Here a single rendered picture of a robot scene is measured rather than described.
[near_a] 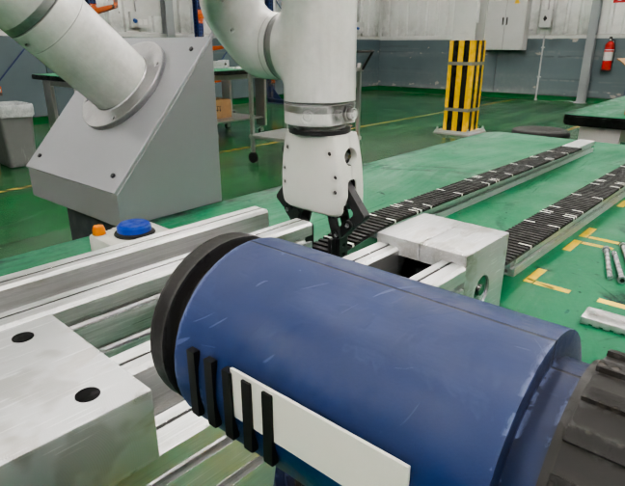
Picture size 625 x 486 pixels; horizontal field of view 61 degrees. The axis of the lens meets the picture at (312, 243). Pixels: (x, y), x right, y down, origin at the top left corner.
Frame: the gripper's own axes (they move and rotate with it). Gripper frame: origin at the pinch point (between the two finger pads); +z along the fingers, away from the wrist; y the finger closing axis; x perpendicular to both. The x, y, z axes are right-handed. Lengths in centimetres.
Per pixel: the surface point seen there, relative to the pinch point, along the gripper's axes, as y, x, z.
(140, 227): 11.9, 18.4, -4.9
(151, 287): -4.2, 27.0, -5.3
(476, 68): 263, -583, 13
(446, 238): -19.6, 3.6, -6.9
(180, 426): -22.4, 36.5, -6.5
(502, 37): 444, -1057, -20
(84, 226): 52, 8, 7
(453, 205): -1.1, -34.0, 2.3
